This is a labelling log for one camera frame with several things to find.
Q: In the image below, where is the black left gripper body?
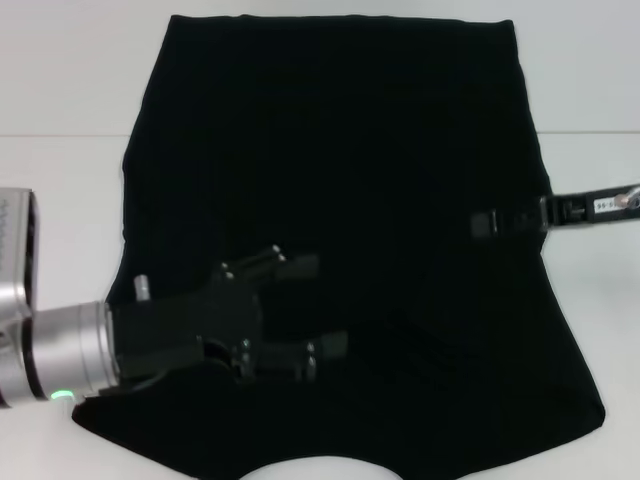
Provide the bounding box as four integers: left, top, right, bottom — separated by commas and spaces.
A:
108, 263, 266, 385

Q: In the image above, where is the black t-shirt with white print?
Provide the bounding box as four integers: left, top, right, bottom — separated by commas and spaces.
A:
69, 13, 606, 480

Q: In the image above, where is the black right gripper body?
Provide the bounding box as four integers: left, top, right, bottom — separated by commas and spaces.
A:
541, 185, 640, 231

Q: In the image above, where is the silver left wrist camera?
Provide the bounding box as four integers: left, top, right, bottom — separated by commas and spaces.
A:
0, 187, 42, 321

